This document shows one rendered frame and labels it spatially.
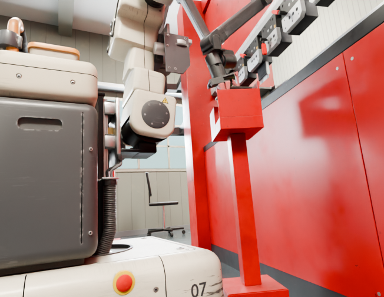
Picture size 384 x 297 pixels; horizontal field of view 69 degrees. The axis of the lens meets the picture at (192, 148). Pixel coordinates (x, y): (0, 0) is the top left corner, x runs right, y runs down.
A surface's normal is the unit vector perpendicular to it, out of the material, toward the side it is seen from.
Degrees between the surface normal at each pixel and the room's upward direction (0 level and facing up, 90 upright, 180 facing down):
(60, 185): 90
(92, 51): 90
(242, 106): 90
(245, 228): 90
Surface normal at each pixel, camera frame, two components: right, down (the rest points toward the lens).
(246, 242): 0.08, -0.20
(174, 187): 0.42, -0.21
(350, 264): -0.97, 0.02
